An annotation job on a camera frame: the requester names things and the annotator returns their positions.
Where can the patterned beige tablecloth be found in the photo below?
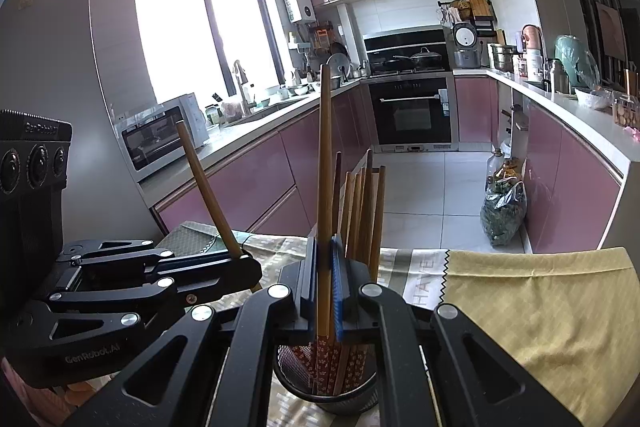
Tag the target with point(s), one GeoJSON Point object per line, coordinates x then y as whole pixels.
{"type": "Point", "coordinates": [572, 320]}

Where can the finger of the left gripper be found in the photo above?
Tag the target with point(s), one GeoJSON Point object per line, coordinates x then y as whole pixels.
{"type": "Point", "coordinates": [200, 284]}
{"type": "Point", "coordinates": [190, 256]}

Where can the pink thermos jug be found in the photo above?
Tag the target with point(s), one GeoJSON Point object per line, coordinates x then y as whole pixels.
{"type": "Point", "coordinates": [534, 54]}

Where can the black mesh utensil cup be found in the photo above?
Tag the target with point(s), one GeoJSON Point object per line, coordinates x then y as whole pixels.
{"type": "Point", "coordinates": [340, 379]}

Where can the white wall water heater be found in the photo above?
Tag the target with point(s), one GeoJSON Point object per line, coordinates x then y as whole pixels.
{"type": "Point", "coordinates": [300, 11]}

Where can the pink sleeved left forearm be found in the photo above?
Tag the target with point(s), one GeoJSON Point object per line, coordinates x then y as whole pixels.
{"type": "Point", "coordinates": [52, 408]}

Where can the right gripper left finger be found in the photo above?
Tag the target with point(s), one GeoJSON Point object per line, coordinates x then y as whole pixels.
{"type": "Point", "coordinates": [301, 278]}

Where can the white microwave oven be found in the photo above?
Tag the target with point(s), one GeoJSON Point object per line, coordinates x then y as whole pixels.
{"type": "Point", "coordinates": [150, 141]}

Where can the black built-in oven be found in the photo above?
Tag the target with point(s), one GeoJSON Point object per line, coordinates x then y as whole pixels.
{"type": "Point", "coordinates": [415, 113]}

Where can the oil bottle on floor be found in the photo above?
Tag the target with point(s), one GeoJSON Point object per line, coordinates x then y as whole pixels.
{"type": "Point", "coordinates": [494, 164]}

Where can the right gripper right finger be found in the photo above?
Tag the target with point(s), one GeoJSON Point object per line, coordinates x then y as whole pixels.
{"type": "Point", "coordinates": [351, 321]}

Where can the plastic bag of greens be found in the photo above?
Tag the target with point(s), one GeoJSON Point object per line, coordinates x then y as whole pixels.
{"type": "Point", "coordinates": [503, 211]}

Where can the kitchen faucet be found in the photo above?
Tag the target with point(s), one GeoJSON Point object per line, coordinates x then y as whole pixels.
{"type": "Point", "coordinates": [240, 78]}

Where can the wooden chopstick short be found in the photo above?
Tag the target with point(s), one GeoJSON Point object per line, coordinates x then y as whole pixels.
{"type": "Point", "coordinates": [230, 278]}

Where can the black wok on stove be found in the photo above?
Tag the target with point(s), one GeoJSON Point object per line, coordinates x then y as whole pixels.
{"type": "Point", "coordinates": [425, 59]}

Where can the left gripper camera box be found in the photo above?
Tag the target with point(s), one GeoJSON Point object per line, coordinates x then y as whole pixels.
{"type": "Point", "coordinates": [34, 153]}

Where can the teal food cover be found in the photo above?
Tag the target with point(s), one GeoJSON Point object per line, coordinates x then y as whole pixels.
{"type": "Point", "coordinates": [579, 64]}

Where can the steel stock pot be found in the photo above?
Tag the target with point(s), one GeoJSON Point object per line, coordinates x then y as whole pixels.
{"type": "Point", "coordinates": [501, 56]}

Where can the white rice cooker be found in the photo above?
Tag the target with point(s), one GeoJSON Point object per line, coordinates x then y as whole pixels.
{"type": "Point", "coordinates": [465, 45]}

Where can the wooden chopstick lone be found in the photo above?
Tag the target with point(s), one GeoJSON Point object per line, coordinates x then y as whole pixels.
{"type": "Point", "coordinates": [336, 192]}

